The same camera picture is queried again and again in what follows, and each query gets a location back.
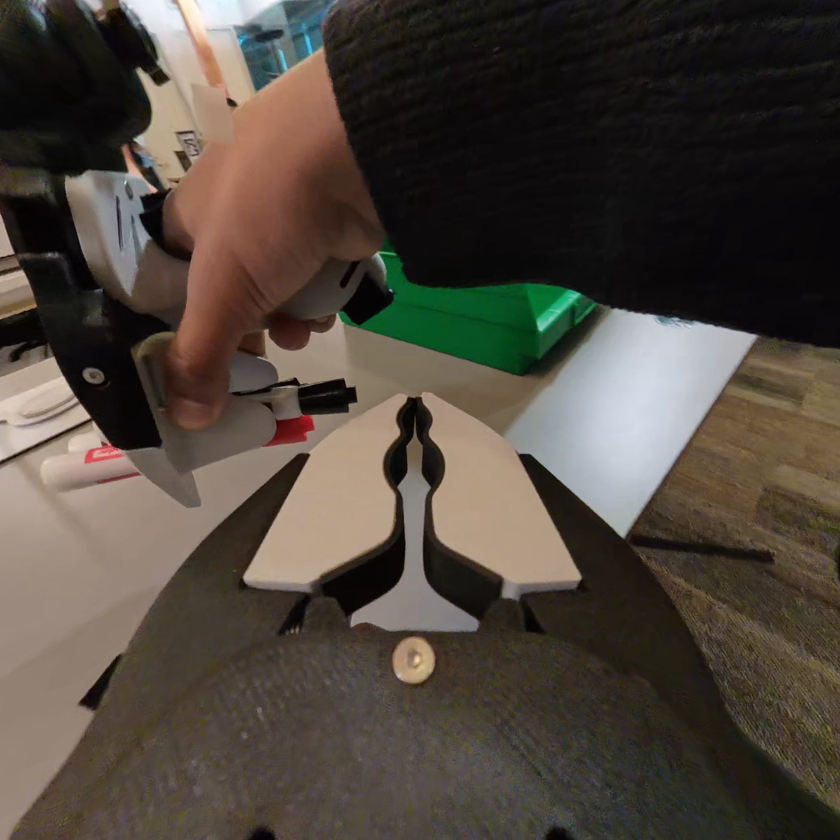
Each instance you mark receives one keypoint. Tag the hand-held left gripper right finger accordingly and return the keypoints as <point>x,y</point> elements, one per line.
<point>505,518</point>

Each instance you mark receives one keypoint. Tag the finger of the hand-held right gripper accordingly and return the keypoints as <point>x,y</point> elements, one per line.
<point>253,374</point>
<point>216,439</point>

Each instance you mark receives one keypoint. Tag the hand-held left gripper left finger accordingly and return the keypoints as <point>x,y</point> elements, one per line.
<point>328,518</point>

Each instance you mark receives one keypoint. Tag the red dry-erase marker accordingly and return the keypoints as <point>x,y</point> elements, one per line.
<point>292,430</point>

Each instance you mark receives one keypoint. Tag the person's right forearm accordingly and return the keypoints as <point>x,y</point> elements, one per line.
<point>590,131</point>

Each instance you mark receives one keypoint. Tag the person's right hand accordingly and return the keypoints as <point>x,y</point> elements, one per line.
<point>262,197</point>

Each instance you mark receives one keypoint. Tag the green plastic bin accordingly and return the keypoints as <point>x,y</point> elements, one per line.
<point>472,328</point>

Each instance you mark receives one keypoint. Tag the wooden post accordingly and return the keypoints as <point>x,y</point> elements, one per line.
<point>203,39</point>

